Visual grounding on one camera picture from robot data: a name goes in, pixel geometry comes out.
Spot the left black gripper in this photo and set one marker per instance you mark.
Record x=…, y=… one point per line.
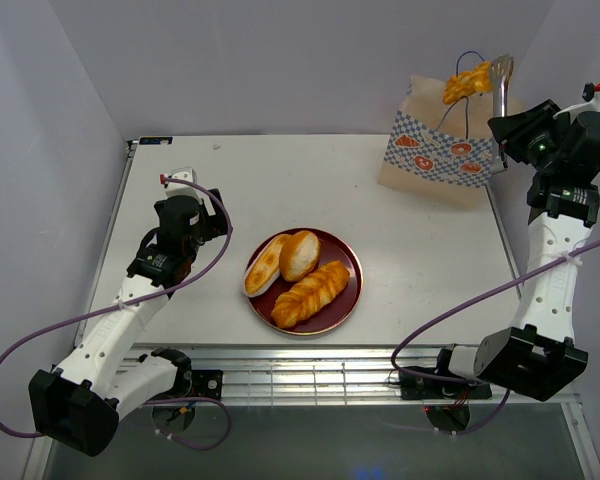
x=220, y=218

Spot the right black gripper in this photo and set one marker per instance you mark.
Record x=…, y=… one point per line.
x=515, y=128

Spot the metal tongs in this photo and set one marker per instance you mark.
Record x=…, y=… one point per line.
x=500, y=72

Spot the orange toast slice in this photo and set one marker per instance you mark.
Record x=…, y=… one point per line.
x=468, y=83

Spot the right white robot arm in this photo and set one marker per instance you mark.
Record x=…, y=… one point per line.
x=536, y=355

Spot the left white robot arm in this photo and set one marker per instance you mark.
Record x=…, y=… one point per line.
x=82, y=400

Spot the sesame flat bread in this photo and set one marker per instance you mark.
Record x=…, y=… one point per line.
x=264, y=270

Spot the checkered paper bag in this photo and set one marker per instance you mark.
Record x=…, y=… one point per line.
x=441, y=152

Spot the braided twist bread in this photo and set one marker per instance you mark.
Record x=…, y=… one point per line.
x=310, y=295

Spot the round split bun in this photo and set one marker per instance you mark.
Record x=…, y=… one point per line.
x=299, y=255

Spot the blue label sticker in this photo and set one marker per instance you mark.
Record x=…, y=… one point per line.
x=155, y=140

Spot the dark red round plate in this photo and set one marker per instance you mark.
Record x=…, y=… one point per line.
x=331, y=315

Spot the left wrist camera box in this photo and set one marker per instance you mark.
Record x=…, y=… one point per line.
x=180, y=177

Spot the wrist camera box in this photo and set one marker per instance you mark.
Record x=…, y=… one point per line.
x=180, y=177
x=591, y=97

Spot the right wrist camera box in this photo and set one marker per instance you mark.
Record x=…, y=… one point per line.
x=591, y=97

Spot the aluminium frame rail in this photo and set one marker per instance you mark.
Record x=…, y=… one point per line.
x=300, y=375

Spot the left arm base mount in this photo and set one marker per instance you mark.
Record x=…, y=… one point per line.
x=176, y=418

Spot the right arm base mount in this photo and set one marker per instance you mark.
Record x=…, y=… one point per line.
x=446, y=403

